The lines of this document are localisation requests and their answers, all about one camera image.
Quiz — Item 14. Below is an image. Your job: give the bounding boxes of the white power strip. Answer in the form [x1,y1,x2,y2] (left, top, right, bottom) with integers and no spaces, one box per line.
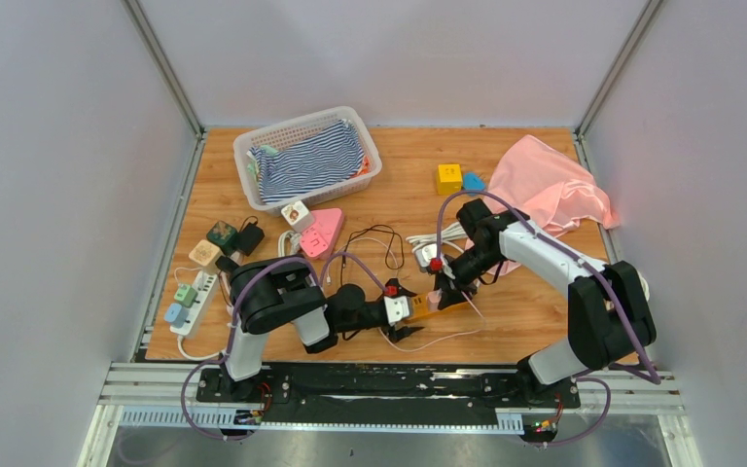
[166,271,219,339]

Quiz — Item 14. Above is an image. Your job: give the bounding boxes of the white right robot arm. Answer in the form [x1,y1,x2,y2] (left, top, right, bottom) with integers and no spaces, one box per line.
[427,198,660,407]

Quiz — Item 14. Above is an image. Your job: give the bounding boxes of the blue striped cloth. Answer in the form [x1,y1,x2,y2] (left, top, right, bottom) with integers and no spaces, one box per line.
[247,120,369,204]

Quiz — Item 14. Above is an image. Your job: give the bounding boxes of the white tiger cube socket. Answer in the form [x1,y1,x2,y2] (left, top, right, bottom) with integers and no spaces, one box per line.
[281,200,315,234]

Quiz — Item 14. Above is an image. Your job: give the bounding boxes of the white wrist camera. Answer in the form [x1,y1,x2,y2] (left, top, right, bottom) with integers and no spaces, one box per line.
[412,243,438,269]
[382,297,412,325]

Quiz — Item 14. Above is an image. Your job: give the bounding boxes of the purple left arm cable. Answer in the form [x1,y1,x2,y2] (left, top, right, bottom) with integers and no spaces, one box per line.
[180,251,401,443]

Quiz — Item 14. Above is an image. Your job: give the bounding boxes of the black power adapter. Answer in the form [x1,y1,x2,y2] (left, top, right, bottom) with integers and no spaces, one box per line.
[236,216,265,256]

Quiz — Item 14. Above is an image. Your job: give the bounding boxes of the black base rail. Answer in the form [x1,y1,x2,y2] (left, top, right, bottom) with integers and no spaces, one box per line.
[195,362,581,426]

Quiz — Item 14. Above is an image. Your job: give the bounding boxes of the green plug adapter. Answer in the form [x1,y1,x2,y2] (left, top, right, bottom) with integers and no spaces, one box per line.
[173,283,198,308]

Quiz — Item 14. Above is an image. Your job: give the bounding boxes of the pink USB charger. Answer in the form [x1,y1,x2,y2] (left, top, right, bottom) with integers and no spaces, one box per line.
[426,290,442,312]

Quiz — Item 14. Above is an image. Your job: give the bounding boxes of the beige cube socket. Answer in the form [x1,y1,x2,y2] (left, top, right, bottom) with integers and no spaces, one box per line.
[188,239,223,274]

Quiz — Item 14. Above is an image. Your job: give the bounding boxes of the white plastic basket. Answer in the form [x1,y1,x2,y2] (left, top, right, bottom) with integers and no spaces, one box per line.
[232,106,382,215]

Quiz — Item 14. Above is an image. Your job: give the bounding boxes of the dark green cube socket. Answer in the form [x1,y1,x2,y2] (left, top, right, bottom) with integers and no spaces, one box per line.
[205,220,239,256]

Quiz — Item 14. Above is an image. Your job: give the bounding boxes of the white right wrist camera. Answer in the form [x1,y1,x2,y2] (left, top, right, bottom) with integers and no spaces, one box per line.
[412,243,438,269]

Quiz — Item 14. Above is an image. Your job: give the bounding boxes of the white coiled power cord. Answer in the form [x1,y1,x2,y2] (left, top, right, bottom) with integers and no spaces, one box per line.
[406,222,475,256]

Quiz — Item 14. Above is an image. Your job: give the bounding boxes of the pink triangular socket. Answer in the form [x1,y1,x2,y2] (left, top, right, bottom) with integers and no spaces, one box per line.
[300,208,344,260]

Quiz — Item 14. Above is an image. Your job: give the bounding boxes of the white cord near yellow socket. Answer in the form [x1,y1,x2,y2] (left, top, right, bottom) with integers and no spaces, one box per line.
[630,267,652,301]

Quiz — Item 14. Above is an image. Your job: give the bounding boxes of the orange USB power strip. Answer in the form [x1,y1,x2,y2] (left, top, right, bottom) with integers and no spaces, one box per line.
[406,296,468,322]

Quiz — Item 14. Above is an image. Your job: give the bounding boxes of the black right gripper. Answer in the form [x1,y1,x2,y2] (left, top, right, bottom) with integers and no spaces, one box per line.
[433,244,506,309]

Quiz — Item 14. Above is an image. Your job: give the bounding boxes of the pink cloth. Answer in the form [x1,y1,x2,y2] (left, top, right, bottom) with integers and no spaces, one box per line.
[481,134,621,278]

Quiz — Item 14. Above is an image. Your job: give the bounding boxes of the light blue plug adapter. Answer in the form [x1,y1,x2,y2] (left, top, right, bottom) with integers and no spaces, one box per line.
[163,303,189,327]

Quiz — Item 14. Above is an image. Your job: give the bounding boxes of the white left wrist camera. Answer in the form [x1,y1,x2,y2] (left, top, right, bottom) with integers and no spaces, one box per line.
[382,297,412,325]

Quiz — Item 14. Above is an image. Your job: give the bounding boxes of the yellow cube socket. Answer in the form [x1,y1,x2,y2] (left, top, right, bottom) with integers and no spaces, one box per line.
[435,163,463,196]

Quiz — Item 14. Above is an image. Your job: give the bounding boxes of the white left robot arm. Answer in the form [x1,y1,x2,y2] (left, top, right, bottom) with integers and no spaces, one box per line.
[216,256,422,402]

